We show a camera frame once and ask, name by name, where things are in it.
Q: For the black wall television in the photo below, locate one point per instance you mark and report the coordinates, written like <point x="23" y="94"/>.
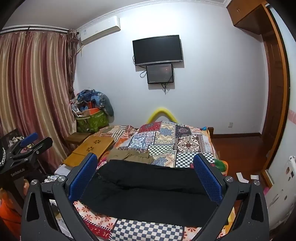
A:
<point x="157" y="49"/>

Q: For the patchwork printed bedspread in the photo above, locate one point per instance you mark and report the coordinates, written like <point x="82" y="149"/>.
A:
<point x="166" y="143"/>

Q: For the curtain rod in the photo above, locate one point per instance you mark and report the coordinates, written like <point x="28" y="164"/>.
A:
<point x="34" y="29"/>

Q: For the wooden lap desk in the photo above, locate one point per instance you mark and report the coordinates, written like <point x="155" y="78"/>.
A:
<point x="89" y="148"/>

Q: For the wooden door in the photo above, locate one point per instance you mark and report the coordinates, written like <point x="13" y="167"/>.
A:
<point x="274" y="104"/>

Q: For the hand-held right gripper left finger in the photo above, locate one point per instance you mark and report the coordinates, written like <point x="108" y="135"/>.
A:
<point x="82" y="177"/>

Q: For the orange bag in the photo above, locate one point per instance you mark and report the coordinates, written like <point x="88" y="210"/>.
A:
<point x="9" y="208"/>

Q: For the striped red curtain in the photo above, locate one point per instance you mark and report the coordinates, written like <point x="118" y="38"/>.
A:
<point x="34" y="92"/>

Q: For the green storage box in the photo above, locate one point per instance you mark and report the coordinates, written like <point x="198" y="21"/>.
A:
<point x="93" y="121"/>

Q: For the wooden overhead cabinet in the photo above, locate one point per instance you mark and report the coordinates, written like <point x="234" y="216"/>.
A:
<point x="249" y="16"/>

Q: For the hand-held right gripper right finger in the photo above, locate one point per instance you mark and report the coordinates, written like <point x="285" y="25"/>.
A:
<point x="208" y="179"/>

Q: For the white cloth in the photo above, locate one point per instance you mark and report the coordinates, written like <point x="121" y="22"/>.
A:
<point x="61" y="171"/>

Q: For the khaki pants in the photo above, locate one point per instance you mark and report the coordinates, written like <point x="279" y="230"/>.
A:
<point x="131" y="156"/>

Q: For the white air conditioner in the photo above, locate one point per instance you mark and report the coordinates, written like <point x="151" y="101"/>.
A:
<point x="99" y="30"/>

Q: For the pile of clothes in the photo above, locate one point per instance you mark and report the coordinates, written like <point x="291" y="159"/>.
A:
<point x="94" y="99"/>

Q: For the black pants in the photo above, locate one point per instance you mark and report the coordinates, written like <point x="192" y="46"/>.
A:
<point x="148" y="190"/>

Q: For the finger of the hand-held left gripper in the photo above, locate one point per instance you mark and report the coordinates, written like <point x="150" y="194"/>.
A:
<point x="42" y="144"/>
<point x="29" y="139"/>

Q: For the small black wall monitor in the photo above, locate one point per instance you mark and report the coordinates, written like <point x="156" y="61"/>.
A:
<point x="160" y="73"/>

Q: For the white stickered appliance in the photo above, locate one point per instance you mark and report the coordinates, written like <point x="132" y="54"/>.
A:
<point x="282" y="192"/>

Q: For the green orange toy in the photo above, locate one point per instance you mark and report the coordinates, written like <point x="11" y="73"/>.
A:
<point x="220" y="165"/>

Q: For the yellow foam tube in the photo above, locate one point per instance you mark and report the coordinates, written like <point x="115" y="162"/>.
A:
<point x="163" y="112"/>

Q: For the white paper slip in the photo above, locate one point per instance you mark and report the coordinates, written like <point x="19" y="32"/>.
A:
<point x="254" y="177"/>
<point x="241" y="178"/>

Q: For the wooden stool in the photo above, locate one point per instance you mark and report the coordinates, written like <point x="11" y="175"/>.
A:
<point x="77" y="137"/>

